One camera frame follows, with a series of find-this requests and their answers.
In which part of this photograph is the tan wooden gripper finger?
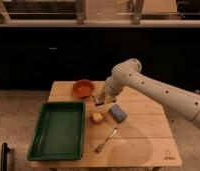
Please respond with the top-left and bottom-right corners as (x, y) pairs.
(101, 88), (115, 104)

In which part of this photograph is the wooden chalkboard eraser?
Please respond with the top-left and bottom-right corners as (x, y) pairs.
(93, 95), (105, 106)

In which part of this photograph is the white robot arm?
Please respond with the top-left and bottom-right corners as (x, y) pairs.
(102, 58), (200, 129)

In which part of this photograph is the red bowl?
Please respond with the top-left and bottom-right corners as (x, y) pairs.
(72, 79), (95, 99)

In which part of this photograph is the blue sponge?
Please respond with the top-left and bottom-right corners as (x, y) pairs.
(109, 104), (127, 123)

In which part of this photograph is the wooden table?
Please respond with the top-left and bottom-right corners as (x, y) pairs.
(30, 81), (182, 169)

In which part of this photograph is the silver fork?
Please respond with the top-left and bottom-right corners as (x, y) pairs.
(94, 127), (118, 153)

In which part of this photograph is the green plastic tray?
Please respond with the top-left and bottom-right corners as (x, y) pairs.
(27, 102), (85, 161)

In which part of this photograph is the wooden counter shelf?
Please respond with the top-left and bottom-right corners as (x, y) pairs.
(0, 0), (200, 28)

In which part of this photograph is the black chair back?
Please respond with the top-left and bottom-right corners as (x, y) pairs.
(1, 143), (9, 171)

